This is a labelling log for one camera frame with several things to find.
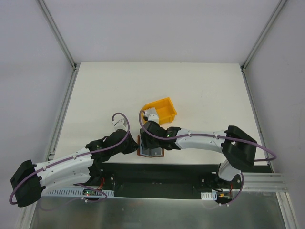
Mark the brown leather card holder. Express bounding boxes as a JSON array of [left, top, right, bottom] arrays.
[[137, 136, 164, 158]]

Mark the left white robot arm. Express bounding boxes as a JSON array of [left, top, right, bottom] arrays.
[[9, 129, 139, 208]]

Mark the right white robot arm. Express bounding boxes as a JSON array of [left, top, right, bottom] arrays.
[[140, 121, 257, 188]]

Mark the stack of credit cards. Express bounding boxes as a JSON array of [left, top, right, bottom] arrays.
[[144, 107, 158, 117]]

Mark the yellow plastic bin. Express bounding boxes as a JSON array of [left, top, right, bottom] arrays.
[[142, 97, 178, 125]]

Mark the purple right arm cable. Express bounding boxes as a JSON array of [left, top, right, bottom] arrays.
[[138, 109, 277, 165]]

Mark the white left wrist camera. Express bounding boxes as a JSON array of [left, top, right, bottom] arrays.
[[112, 118, 128, 131]]

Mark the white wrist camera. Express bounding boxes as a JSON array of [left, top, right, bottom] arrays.
[[143, 112, 159, 124], [112, 118, 128, 131]]

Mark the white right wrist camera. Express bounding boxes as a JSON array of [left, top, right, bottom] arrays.
[[143, 112, 159, 124]]

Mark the left white cable duct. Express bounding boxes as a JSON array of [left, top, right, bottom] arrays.
[[44, 187, 105, 198]]

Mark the white cable duct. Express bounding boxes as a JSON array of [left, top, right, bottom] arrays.
[[44, 187, 105, 198], [200, 191, 217, 201]]

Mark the right white cable duct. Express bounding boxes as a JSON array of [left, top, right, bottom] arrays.
[[200, 191, 217, 201]]

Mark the left aluminium frame post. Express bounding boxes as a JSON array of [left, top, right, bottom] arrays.
[[36, 0, 78, 70]]

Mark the aluminium frame post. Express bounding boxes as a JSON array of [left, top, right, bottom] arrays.
[[241, 0, 289, 72], [36, 0, 78, 70]]

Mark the aluminium front rail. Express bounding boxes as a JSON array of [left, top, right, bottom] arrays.
[[30, 174, 289, 192]]

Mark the right aluminium frame post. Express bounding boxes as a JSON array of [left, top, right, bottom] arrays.
[[241, 0, 289, 72]]

